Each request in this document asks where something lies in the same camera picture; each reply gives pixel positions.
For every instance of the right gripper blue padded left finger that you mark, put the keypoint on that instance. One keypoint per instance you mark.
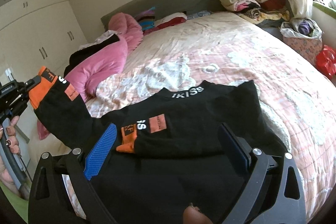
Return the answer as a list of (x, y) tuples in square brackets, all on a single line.
[(95, 159)]

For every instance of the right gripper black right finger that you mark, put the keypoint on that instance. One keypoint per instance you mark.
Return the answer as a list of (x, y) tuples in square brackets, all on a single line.
[(236, 149)]

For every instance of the black sweater with orange cuffs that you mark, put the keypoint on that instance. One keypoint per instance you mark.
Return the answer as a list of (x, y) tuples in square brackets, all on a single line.
[(167, 153)]

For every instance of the green sleeve left forearm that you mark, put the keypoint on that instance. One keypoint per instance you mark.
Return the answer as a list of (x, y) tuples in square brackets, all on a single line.
[(20, 205)]

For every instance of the floral bag with clothes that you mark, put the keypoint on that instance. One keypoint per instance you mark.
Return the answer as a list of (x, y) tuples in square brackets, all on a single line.
[(303, 36)]

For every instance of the red white folded clothes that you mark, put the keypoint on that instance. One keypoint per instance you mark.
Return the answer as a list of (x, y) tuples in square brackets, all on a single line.
[(167, 21)]

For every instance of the left hand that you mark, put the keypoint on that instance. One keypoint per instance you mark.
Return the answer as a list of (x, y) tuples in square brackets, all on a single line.
[(8, 158)]

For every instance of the right hand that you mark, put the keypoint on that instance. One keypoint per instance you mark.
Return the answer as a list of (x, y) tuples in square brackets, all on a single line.
[(193, 215)]

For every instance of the cream wardrobe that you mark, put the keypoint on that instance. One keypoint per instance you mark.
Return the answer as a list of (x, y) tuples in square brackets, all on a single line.
[(36, 33)]

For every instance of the pink quilt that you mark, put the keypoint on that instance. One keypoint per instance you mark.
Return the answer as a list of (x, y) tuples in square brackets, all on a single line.
[(110, 60)]

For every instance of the pink white bedspread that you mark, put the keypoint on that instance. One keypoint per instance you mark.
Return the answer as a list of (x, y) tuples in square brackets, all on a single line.
[(297, 102)]

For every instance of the black garment on quilt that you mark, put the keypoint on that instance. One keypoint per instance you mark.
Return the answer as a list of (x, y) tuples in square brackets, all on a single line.
[(80, 55)]

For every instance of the red plastic bag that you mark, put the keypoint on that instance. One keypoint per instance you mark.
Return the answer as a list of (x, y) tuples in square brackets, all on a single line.
[(325, 62)]

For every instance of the grey headboard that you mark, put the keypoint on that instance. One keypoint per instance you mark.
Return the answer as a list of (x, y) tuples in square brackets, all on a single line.
[(164, 8)]

